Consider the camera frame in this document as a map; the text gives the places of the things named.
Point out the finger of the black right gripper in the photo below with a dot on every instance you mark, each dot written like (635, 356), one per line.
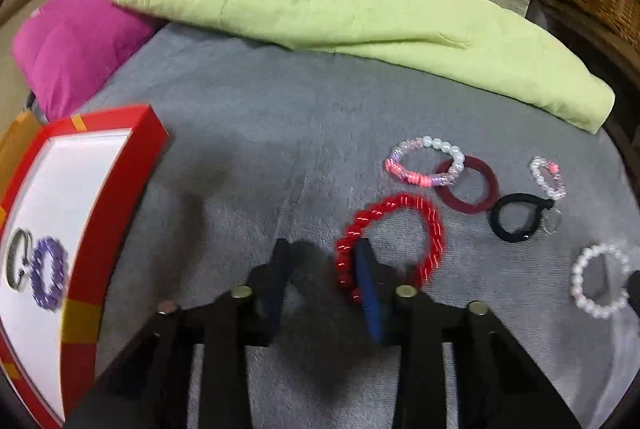
(633, 291)

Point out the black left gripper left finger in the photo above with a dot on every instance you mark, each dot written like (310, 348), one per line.
(248, 315)

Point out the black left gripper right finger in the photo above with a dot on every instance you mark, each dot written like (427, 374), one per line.
(401, 315)

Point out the silver metal bangle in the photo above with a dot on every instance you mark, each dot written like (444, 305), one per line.
(18, 259)

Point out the grey blanket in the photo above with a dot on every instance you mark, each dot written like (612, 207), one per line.
(267, 143)

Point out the red box lid tray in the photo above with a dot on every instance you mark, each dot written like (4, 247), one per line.
(85, 175)

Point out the orange cardboard box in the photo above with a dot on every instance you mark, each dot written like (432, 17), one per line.
(16, 143)

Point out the light green folded blanket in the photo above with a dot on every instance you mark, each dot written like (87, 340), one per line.
(475, 42)

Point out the magenta pillow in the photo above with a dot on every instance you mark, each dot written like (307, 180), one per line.
(68, 49)

